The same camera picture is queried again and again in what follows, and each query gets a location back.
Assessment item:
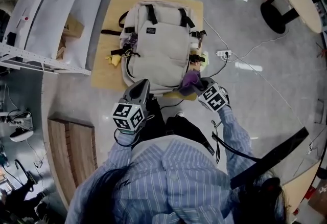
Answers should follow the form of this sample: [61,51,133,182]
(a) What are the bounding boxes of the wooden pallet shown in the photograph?
[47,119,99,210]

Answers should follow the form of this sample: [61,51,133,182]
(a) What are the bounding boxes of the purple cloth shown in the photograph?
[178,69,203,96]

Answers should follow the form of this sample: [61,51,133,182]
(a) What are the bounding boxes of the person's striped shirt torso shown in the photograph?
[65,138,259,224]

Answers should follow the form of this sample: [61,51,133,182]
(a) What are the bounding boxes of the person's right forearm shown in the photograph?
[213,105,256,167]

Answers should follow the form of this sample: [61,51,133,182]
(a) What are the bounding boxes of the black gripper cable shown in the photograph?
[113,128,140,147]
[211,132,259,161]

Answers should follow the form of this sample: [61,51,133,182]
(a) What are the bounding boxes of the beige backpack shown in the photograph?
[101,0,206,96]

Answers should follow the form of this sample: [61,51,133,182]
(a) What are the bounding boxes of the white headset device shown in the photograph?
[9,127,34,142]

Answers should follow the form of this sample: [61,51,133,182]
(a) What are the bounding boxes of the yellow item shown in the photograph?
[104,54,123,68]

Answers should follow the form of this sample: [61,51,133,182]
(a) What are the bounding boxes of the light wooden square table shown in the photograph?
[91,0,205,102]

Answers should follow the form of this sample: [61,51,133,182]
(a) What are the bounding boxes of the person's black trouser legs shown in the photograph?
[137,100,213,157]

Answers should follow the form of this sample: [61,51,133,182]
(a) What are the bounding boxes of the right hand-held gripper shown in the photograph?
[192,77,232,114]

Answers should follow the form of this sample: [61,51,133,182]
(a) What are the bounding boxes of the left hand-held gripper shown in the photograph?
[111,78,154,135]

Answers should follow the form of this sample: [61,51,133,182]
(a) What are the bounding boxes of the person's left forearm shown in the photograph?
[107,128,144,165]

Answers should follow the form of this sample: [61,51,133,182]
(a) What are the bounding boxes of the white metal rack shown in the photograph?
[0,0,122,75]

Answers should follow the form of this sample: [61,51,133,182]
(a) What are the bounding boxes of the black head mount bar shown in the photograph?
[229,127,310,189]

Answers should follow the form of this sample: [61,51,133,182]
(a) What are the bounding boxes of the light wooden desk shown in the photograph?
[281,160,322,216]

